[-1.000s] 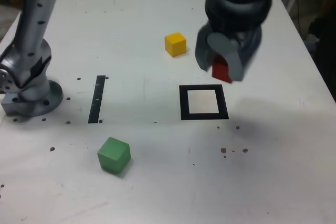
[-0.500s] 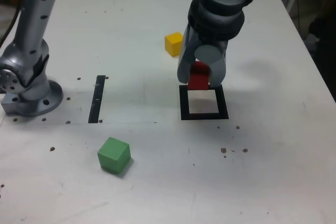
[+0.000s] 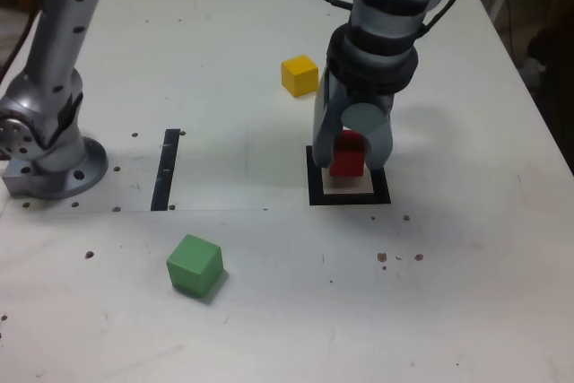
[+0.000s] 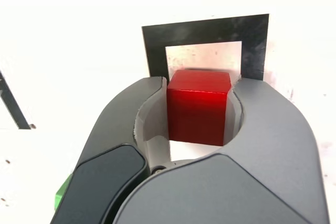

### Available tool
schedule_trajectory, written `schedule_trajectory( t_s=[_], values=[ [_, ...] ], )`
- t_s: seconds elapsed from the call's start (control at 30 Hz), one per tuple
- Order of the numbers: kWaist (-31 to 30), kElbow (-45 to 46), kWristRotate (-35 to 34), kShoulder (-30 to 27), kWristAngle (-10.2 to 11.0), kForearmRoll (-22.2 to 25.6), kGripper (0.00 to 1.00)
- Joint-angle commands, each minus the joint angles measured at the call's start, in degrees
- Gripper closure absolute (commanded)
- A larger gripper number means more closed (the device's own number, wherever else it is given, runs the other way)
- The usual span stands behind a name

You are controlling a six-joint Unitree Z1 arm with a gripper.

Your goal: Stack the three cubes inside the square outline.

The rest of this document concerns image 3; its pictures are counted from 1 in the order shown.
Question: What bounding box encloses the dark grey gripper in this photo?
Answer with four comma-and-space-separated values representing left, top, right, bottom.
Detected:
311, 70, 397, 171

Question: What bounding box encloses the black tape square outline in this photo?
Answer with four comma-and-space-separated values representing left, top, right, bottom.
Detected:
305, 144, 392, 206

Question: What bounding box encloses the black tape strip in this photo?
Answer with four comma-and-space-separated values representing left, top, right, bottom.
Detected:
150, 128, 181, 212

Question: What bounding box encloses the yellow cube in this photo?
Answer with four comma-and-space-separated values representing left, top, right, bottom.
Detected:
281, 54, 320, 99

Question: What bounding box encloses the green cube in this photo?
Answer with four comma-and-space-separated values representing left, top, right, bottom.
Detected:
166, 233, 224, 298

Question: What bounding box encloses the red cube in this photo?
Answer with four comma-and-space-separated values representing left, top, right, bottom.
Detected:
329, 129, 366, 178

